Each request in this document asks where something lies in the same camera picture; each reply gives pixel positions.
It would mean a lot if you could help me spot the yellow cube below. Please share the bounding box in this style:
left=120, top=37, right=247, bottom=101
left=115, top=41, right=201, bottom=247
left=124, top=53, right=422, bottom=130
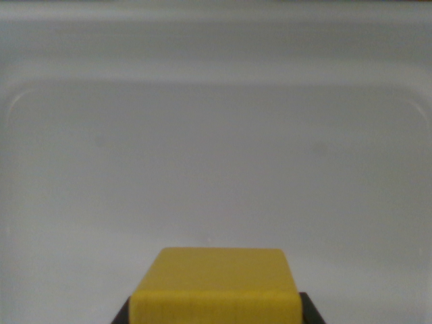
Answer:
left=128, top=246, right=304, bottom=324

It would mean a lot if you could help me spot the grey plastic bin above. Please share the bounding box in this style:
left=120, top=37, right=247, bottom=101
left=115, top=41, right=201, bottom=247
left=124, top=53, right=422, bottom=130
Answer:
left=0, top=0, right=432, bottom=324

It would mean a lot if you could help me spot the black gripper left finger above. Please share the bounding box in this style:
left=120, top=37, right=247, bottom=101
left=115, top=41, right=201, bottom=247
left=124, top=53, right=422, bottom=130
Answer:
left=110, top=296, right=132, bottom=324

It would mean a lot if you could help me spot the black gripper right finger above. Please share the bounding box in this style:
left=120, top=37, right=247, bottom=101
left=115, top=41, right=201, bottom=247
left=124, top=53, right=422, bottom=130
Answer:
left=298, top=292, right=327, bottom=324

